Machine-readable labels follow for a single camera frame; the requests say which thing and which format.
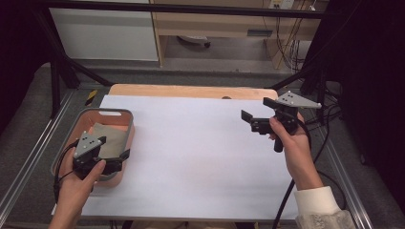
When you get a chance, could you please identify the white table sheet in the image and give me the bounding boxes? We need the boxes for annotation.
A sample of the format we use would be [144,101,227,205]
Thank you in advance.
[52,94,300,221]

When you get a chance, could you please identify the white cabinet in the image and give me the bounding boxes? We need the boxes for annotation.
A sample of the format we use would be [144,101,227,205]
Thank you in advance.
[49,0,160,62]

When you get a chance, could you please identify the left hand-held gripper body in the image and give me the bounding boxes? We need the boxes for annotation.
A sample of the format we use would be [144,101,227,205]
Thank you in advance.
[73,130,124,181]

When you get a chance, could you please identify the hanging black cables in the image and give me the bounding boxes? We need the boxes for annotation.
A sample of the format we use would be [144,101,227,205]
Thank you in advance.
[261,0,319,72]

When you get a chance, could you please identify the white chair base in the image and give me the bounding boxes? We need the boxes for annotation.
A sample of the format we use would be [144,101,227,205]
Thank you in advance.
[177,34,212,50]

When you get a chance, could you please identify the khaki cloth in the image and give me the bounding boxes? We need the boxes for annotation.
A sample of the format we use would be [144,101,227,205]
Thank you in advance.
[90,122,128,160]

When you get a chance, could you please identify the person's right hand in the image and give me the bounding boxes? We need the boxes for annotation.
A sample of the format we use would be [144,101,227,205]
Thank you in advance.
[268,114,315,167]

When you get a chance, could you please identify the white power strip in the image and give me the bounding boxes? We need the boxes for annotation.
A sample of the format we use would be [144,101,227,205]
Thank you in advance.
[268,0,296,10]

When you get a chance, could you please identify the wooden desk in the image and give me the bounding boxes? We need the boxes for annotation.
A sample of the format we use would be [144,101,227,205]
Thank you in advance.
[149,0,329,70]

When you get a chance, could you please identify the yellow and black strip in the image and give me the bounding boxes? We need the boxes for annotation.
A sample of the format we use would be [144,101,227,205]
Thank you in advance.
[84,89,98,107]

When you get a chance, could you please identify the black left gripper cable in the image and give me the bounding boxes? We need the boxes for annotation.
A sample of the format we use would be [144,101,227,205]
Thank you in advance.
[52,139,80,204]

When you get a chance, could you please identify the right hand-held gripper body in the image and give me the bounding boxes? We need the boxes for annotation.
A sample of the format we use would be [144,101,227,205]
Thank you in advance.
[250,91,323,154]

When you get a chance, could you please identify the silver aluminium rail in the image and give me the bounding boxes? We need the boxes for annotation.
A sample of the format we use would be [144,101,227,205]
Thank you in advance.
[319,125,374,229]
[0,91,77,220]

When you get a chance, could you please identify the pink basket with grey rim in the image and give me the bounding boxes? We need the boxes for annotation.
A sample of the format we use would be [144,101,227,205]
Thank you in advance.
[51,108,136,189]

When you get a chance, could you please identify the black curtain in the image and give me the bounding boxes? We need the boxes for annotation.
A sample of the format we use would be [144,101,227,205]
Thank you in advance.
[302,0,405,206]
[0,0,55,136]

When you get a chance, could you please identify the person's left hand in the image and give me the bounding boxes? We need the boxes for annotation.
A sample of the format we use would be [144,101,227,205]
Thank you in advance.
[56,148,107,205]

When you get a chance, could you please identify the black metal frame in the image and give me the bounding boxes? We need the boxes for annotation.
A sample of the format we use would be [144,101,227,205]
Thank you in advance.
[32,0,332,119]

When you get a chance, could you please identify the dark rectangular desk fitting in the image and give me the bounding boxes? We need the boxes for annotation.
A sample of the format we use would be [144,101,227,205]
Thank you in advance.
[246,29,274,38]

